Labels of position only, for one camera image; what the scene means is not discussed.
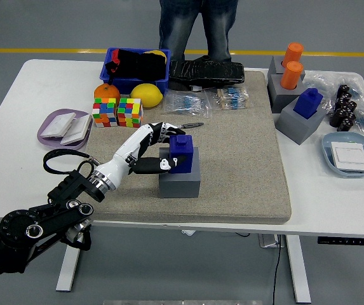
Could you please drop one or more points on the blue plastic bin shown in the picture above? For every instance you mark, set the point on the blue plastic bin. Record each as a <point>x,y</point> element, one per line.
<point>137,86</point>

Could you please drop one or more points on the orange cylinder seal stamp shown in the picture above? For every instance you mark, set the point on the orange cylinder seal stamp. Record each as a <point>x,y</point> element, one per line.
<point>293,52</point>
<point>291,76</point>

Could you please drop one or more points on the black table control panel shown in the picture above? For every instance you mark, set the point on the black table control panel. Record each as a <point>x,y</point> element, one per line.
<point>343,241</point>

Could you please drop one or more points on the person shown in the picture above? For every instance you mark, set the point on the person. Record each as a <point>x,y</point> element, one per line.
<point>173,25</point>

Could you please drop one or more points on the silver box under table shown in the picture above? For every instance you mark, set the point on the silver box under table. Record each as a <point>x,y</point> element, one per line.
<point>269,241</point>

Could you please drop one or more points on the multicolour puzzle cube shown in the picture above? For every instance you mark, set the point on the multicolour puzzle cube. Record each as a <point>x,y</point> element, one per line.
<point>131,112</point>
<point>105,112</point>

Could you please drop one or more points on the white table leg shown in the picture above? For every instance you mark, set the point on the white table leg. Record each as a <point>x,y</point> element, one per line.
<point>67,270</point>
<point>297,270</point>

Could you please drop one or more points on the black cloth bundle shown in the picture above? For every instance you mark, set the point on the black cloth bundle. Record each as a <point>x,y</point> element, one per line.
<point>140,65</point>

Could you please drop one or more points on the clear bag of resistors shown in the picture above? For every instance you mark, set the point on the clear bag of resistors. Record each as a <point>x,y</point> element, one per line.
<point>186,103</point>
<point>232,98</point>

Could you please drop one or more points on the red fabric piece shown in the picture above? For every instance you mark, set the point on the red fabric piece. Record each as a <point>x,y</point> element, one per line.
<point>115,57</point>

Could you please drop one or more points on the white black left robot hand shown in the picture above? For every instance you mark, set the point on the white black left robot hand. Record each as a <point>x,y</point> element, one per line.
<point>121,159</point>

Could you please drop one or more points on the grey round-hole seal holder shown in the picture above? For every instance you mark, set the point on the grey round-hole seal holder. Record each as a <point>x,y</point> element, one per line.
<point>280,98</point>
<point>275,66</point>

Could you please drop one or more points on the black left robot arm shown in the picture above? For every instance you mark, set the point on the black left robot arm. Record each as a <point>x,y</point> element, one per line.
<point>42,222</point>

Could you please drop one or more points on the yellow curved item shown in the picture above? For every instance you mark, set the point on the yellow curved item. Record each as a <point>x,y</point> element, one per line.
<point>157,52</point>

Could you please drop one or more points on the small white table bracket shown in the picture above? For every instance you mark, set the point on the small white table bracket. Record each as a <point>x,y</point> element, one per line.
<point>188,232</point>

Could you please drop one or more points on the black cylindrical capacitor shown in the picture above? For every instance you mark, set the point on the black cylindrical capacitor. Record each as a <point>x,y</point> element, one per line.
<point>343,90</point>
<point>348,107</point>
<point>338,117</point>
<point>346,124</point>
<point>343,99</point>

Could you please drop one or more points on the grey square-hole seal holder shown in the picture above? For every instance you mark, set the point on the grey square-hole seal holder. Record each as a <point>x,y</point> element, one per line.
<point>293,127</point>
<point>178,187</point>

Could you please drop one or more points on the clear plastic bags pile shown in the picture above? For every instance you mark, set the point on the clear plastic bags pile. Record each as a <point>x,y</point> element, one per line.
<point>324,82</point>

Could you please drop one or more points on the black slim pen tool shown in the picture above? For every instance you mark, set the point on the black slim pen tool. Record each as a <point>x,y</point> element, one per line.
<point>191,125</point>

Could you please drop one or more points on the grey-brown fabric mat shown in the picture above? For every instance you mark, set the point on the grey-brown fabric mat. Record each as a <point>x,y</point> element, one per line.
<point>232,165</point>

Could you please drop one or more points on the orange fruit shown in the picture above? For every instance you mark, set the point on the orange fruit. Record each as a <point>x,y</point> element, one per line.
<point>107,91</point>

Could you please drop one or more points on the blue-grey plate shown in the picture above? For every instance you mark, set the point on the blue-grey plate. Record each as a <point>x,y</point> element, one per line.
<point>327,152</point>

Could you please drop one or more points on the yellow lemon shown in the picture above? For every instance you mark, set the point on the yellow lemon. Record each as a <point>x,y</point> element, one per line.
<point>146,95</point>

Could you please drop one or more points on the purple plate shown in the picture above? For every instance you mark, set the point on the purple plate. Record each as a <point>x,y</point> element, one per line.
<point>46,143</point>

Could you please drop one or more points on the blue square seal stamp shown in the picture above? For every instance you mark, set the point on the blue square seal stamp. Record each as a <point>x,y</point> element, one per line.
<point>308,103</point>
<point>185,155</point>

